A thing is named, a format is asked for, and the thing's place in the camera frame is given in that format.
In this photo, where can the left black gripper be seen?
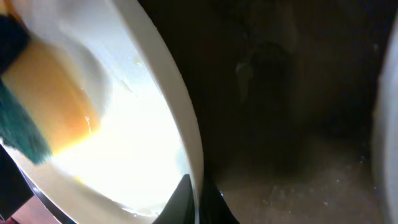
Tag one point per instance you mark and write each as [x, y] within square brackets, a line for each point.
[14, 40]

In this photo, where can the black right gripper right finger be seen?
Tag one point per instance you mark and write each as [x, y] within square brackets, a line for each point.
[213, 208]

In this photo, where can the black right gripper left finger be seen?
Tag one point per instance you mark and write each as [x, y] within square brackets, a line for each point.
[180, 208]

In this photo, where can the green yellow sponge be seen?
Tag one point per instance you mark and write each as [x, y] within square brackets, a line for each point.
[44, 108]

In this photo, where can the white plate yellow stain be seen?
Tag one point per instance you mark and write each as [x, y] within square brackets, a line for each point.
[127, 171]

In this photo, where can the grey plate yellow stain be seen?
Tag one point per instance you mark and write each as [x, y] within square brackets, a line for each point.
[384, 138]

